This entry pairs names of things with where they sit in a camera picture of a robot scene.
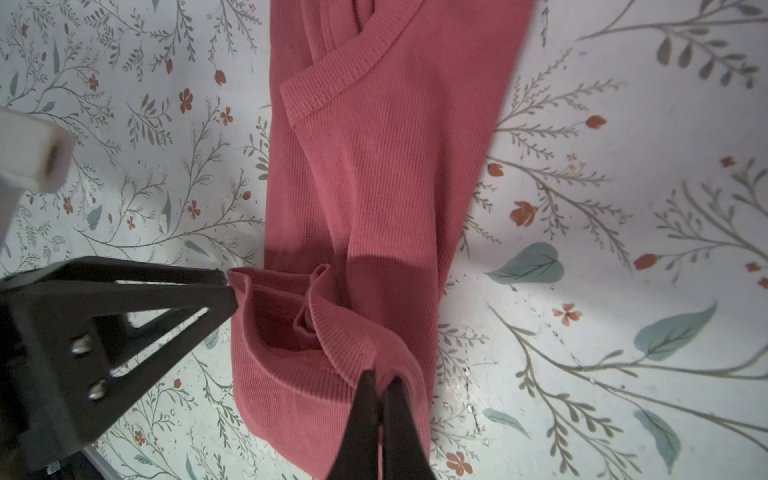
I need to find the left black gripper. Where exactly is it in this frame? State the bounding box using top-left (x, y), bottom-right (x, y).
top-left (1, 257), bottom-right (237, 479)

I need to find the pink red tank top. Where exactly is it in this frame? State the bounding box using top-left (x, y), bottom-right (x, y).
top-left (228, 1), bottom-right (534, 479)

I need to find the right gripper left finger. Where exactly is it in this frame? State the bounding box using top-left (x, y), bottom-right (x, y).
top-left (326, 370), bottom-right (380, 480)

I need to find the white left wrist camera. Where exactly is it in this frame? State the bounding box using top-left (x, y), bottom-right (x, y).
top-left (0, 107), bottom-right (76, 243)

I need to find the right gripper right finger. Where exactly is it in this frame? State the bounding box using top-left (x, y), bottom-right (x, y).
top-left (381, 378), bottom-right (435, 480)

